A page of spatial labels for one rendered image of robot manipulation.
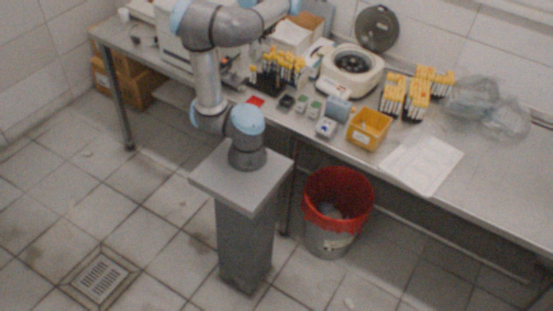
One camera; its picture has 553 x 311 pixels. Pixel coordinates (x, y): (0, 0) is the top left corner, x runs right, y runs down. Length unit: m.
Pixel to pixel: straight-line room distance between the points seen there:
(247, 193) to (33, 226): 1.55
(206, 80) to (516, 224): 1.21
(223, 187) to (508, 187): 1.10
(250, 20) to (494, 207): 1.14
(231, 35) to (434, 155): 1.02
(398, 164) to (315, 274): 0.92
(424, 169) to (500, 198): 0.29
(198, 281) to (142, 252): 0.36
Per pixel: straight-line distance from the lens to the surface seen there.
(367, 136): 1.88
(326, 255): 2.55
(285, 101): 2.06
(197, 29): 1.35
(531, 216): 1.97
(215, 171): 1.73
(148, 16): 2.57
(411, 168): 1.90
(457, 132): 2.14
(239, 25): 1.33
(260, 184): 1.69
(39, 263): 2.77
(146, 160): 3.04
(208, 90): 1.55
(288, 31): 2.40
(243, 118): 1.59
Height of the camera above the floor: 2.25
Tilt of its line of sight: 48 degrees down
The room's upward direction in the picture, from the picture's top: 5 degrees clockwise
